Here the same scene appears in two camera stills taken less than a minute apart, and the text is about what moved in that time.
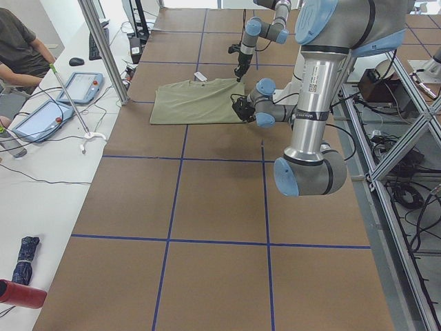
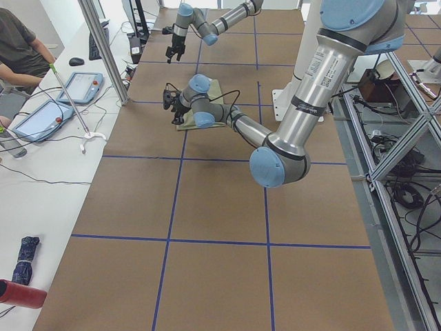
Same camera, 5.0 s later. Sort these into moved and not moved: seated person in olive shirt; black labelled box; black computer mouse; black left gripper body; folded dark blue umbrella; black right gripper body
Moved: black right gripper body; black left gripper body
Not moved: seated person in olive shirt; black computer mouse; black labelled box; folded dark blue umbrella
